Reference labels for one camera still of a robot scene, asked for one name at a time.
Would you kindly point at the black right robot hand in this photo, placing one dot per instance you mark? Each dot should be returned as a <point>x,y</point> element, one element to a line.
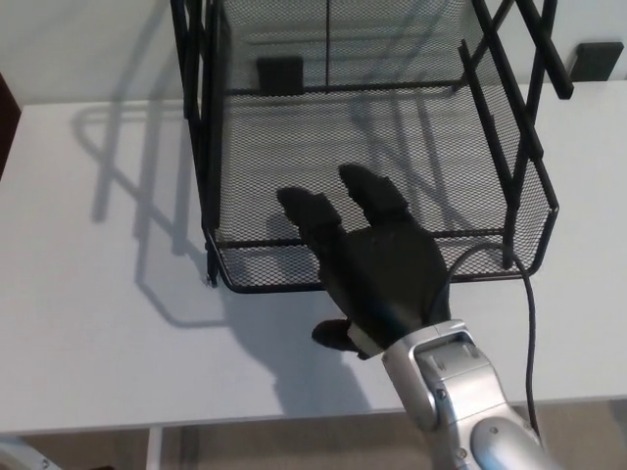
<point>392,279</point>

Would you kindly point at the black wall bracket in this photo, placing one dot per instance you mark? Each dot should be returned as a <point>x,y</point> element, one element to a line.
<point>600,61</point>
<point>279,74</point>

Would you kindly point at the white desk leg frame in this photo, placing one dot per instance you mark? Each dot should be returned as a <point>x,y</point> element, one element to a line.
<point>154,448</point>

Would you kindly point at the black mesh file tray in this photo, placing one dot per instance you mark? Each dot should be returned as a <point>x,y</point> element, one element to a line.
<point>294,147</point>

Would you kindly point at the dark brown furniture panel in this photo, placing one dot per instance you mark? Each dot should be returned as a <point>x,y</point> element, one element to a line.
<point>9,127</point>

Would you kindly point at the black metal file rack frame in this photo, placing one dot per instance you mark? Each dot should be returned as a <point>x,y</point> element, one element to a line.
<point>206,171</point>

